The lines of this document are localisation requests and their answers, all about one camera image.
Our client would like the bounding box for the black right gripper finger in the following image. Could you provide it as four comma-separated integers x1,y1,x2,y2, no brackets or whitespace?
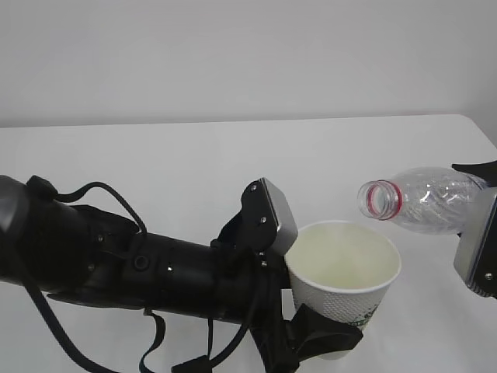
451,160,497,187

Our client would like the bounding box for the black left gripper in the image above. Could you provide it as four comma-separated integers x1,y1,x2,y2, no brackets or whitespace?
211,253,363,372

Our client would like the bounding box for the clear plastic water bottle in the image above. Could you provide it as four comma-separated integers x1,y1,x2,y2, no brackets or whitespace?
357,167,488,235

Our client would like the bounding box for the white paper coffee cup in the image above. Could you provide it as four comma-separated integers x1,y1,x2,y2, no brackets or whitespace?
284,221,401,331

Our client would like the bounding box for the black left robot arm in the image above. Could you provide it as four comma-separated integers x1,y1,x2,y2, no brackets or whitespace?
1,176,363,372

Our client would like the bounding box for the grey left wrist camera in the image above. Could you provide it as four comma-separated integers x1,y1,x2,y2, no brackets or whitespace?
240,177,298,256

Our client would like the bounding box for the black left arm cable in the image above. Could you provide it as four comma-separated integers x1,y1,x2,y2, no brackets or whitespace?
23,175,269,373

